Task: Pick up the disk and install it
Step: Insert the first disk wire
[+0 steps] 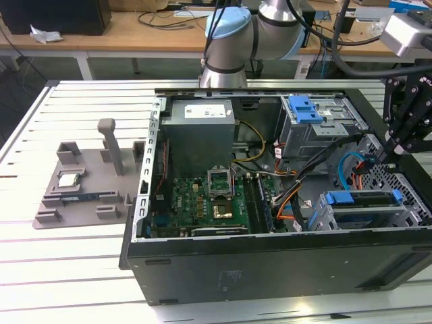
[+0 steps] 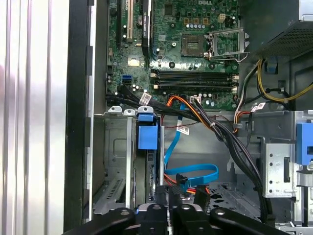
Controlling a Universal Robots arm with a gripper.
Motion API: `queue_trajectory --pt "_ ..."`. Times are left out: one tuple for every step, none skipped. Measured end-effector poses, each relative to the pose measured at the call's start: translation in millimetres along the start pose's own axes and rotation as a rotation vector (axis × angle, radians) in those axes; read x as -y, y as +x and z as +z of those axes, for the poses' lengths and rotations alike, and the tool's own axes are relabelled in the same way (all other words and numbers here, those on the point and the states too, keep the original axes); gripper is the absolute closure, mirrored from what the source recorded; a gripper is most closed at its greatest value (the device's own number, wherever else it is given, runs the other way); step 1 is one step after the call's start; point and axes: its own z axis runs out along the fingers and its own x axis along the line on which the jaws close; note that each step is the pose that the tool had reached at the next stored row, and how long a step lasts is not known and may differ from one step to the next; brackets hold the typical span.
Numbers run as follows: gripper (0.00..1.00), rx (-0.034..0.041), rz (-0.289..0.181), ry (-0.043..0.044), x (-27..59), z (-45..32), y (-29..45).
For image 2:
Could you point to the black graphics card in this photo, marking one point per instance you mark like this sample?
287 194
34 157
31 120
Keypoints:
145 27

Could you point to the grey power supply unit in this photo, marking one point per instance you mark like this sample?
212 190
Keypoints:
293 39

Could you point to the grey metal drive cage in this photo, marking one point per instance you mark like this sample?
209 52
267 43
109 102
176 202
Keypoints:
276 166

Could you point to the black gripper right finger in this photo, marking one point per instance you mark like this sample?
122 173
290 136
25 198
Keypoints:
190 220

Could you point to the black RAM slot bank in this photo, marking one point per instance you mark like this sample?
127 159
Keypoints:
195 80

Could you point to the grey metal disk bay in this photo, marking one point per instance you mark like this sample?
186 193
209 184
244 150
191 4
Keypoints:
115 151

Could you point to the black PC case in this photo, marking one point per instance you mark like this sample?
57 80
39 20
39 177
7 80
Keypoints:
75 122

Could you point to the CPU socket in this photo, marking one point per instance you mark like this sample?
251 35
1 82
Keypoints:
193 45

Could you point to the beige expansion slot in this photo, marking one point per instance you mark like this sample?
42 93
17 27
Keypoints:
129 22

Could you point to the metal socket cover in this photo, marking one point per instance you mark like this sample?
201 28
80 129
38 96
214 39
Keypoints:
226 31

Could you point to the hard disk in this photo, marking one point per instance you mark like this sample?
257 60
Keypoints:
148 137

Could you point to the locking lever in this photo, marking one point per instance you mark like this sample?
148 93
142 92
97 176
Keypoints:
225 59

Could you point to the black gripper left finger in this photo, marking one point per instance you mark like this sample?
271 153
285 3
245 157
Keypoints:
154 220

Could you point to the blue plastic drive latch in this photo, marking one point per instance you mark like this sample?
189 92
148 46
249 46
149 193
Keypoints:
304 144

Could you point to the green motherboard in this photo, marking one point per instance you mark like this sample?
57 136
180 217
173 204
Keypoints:
171 49

